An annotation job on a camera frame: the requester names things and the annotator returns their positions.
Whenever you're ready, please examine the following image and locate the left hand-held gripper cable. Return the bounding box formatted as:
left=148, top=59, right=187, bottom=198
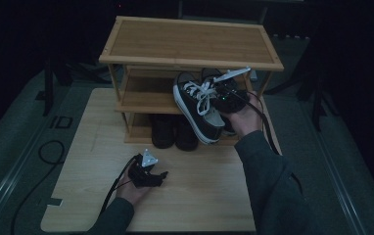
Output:
left=99, top=155, right=141, bottom=216

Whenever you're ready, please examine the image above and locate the black white canvas sneaker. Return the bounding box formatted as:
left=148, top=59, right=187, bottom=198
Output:
left=172, top=71, right=226, bottom=146
left=201, top=67, right=239, bottom=137

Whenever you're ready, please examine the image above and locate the person's left hand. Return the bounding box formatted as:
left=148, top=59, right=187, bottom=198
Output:
left=116, top=168, right=153, bottom=208

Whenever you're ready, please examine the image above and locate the person's right hand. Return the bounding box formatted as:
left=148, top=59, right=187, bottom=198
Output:
left=221, top=92, right=265, bottom=140

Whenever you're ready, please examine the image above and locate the black floor cable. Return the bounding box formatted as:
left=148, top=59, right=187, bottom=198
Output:
left=10, top=140, right=66, bottom=235

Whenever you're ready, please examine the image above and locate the wooden shoe rack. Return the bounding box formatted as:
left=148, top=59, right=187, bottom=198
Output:
left=98, top=15, right=285, bottom=147

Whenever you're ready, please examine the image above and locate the hand-held gripper cable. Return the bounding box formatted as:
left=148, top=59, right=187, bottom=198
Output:
left=99, top=155, right=141, bottom=216
left=237, top=88, right=305, bottom=197

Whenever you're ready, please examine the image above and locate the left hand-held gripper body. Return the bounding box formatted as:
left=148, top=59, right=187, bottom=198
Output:
left=128, top=149, right=164, bottom=189

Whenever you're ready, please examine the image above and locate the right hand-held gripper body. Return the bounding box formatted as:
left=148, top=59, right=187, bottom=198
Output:
left=211, top=66, right=253, bottom=115

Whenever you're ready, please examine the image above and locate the dark metal stand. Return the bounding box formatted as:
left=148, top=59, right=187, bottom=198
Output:
left=41, top=57, right=57, bottom=118

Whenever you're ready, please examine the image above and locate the right hand-held gripper cable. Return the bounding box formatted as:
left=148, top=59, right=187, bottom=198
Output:
left=237, top=88, right=305, bottom=197

